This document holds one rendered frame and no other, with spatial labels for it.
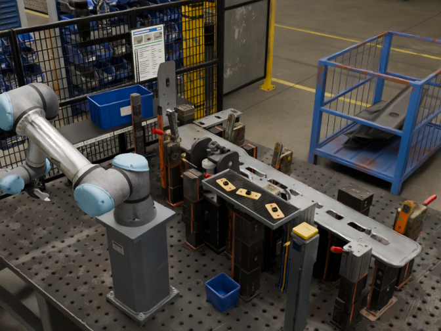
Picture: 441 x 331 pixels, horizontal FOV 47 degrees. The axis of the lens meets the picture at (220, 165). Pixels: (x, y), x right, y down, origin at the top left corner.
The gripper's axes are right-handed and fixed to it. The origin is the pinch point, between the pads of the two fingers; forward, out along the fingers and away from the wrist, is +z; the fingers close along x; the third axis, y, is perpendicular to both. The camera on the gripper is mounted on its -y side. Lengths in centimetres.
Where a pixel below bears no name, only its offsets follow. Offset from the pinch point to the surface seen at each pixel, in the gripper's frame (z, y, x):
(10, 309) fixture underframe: 19, -54, -54
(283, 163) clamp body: 59, 90, -3
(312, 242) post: 0, 119, -42
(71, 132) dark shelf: 21.0, -4.7, 28.8
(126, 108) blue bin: 38, 17, 39
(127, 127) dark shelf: 40, 15, 30
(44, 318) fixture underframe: 5, -13, -59
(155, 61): 62, 22, 71
